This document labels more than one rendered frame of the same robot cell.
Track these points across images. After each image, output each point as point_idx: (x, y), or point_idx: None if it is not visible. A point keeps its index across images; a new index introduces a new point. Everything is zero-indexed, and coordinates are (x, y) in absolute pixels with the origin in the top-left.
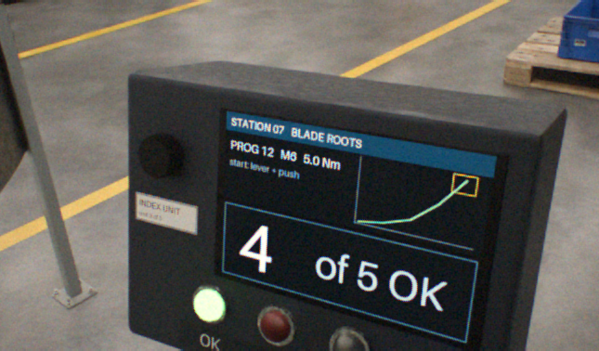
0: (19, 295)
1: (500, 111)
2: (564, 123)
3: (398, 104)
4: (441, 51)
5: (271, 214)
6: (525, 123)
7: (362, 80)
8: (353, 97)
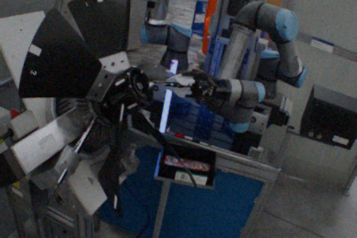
0: None
1: (319, 90)
2: (312, 96)
3: (330, 91)
4: None
5: None
6: (315, 85)
7: (342, 105)
8: (336, 94)
